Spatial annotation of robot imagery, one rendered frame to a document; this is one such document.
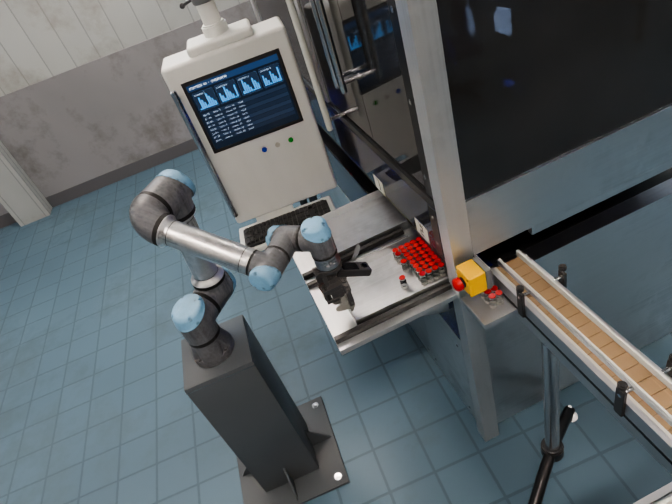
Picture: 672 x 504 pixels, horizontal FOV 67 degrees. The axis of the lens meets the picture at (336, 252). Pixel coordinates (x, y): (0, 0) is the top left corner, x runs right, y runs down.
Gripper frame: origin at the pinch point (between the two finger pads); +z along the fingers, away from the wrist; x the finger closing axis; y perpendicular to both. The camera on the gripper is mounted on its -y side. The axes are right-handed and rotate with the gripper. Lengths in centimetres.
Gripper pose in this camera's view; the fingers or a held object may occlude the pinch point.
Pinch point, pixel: (352, 306)
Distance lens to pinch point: 160.9
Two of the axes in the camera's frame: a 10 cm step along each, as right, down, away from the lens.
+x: 3.4, 5.3, -7.8
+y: -9.0, 4.2, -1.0
